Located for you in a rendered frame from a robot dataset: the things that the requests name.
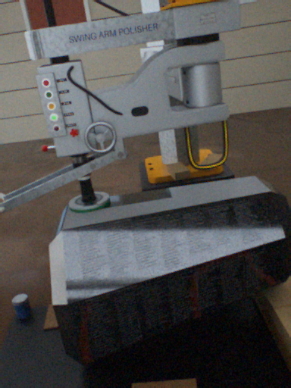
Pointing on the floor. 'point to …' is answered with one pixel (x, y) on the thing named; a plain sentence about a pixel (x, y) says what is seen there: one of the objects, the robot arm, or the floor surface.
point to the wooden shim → (51, 319)
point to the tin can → (22, 306)
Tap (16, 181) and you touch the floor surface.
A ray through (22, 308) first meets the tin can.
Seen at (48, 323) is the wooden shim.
